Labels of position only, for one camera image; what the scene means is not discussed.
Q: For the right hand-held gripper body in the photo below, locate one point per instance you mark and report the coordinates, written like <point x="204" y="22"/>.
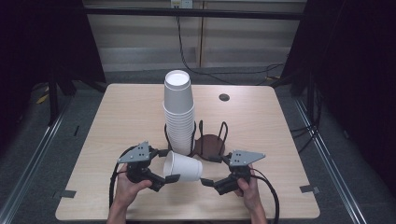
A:
<point x="244" y="157"/>

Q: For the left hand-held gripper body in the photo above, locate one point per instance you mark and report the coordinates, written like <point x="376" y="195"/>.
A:
<point x="136" y="154"/>

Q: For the single white paper cup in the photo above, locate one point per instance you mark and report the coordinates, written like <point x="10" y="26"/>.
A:
<point x="186" y="168"/>

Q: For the stack of white cups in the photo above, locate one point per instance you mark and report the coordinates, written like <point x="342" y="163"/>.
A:
<point x="179" y="118"/>

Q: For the person's right hand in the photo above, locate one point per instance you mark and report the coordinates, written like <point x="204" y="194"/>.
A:
<point x="250" y="194"/>

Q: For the person's left hand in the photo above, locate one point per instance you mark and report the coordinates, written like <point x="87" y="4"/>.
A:
<point x="126" y="188"/>

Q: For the dark round table grommet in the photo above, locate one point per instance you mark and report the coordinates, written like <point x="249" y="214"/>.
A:
<point x="224" y="97"/>

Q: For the small black tape strip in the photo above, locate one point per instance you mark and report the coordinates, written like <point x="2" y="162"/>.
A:
<point x="76" y="130"/>

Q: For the grey floor tape piece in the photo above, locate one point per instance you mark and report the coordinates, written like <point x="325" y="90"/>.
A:
<point x="308" y="189"/>
<point x="66" y="194"/>

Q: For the black metal stand leg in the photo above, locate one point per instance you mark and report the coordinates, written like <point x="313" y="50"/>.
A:
<point x="310" y="99"/>
<point x="53" y="102"/>

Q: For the yellow floor tape piece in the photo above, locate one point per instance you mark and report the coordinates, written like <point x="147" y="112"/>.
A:
<point x="42" y="99"/>

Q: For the black horizontal metal bar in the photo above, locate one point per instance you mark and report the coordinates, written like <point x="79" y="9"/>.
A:
<point x="218" y="14"/>

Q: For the black curtain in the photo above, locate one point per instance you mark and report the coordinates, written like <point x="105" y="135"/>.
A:
<point x="37" y="37"/>
<point x="358" y="62"/>

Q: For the metal floor rail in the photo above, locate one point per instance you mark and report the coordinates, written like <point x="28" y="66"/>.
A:
<point x="46" y="140"/>
<point x="323" y="155"/>

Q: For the white wall socket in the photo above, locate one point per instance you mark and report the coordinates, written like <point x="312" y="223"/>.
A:
<point x="182" y="3"/>

